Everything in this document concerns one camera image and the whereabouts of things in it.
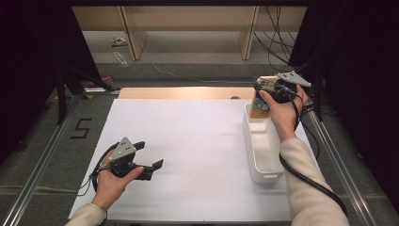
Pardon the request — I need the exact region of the person's right hand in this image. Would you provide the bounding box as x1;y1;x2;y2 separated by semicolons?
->
259;84;310;143

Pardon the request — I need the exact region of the person's left hand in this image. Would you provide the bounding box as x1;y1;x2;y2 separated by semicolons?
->
91;151;145;212

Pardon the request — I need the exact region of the clear plastic bottle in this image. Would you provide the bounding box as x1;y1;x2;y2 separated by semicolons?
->
113;51;130;69

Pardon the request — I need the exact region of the pink floor item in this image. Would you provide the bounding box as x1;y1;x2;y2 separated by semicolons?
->
86;74;115;89

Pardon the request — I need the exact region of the aluminium floor rail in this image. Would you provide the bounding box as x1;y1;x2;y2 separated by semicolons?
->
0;93;83;226
305;100;378;226

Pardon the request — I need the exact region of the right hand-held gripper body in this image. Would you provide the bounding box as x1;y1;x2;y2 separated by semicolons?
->
266;71;312;104

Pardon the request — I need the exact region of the white plastic storage bin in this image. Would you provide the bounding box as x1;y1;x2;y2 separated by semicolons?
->
243;103;286;185

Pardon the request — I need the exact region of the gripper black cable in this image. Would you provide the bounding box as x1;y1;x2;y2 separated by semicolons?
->
76;142;120;198
278;89;348;218

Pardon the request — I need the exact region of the small grey floor item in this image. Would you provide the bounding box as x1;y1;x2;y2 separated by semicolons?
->
110;36;128;48

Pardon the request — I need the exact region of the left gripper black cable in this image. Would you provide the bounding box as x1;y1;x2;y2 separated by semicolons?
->
76;142;120;198

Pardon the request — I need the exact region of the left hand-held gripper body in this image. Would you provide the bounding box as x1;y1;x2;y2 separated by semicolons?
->
107;137;155;182

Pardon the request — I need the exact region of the light wooden shelf unit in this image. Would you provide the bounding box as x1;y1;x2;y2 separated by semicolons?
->
71;5;309;61

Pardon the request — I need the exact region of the bundle of black cables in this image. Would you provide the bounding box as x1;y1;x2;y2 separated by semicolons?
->
253;5;299;73

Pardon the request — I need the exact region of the light wooden table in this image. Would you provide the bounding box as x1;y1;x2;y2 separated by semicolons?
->
118;87;257;101

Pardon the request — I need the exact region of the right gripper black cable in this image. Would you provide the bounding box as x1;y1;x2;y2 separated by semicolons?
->
278;89;348;218

